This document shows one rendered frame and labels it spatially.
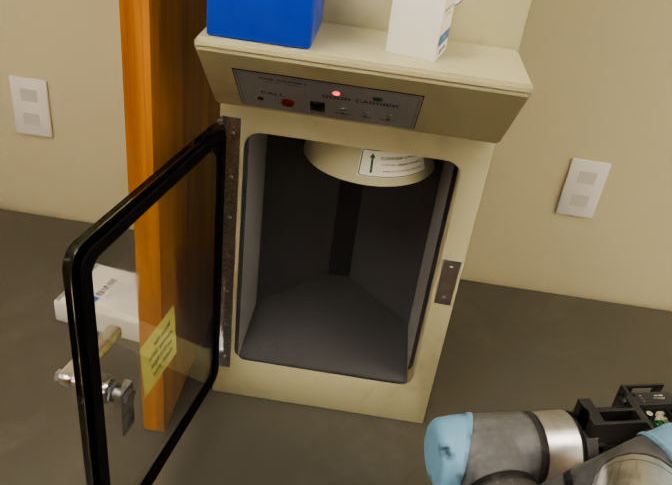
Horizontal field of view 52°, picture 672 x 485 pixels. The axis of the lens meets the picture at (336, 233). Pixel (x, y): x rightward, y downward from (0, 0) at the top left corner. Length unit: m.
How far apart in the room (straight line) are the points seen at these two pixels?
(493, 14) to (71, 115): 0.89
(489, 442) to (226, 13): 0.48
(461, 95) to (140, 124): 0.33
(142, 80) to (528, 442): 0.53
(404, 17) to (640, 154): 0.76
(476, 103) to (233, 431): 0.58
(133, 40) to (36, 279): 0.69
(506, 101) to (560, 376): 0.66
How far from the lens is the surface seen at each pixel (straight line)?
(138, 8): 0.72
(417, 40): 0.69
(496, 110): 0.71
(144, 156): 0.78
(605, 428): 0.78
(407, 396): 1.04
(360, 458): 1.02
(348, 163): 0.86
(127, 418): 0.74
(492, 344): 1.26
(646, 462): 0.61
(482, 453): 0.73
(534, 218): 1.38
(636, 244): 1.45
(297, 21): 0.67
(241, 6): 0.67
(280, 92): 0.74
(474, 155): 0.83
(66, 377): 0.74
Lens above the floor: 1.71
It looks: 32 degrees down
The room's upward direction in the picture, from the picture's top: 8 degrees clockwise
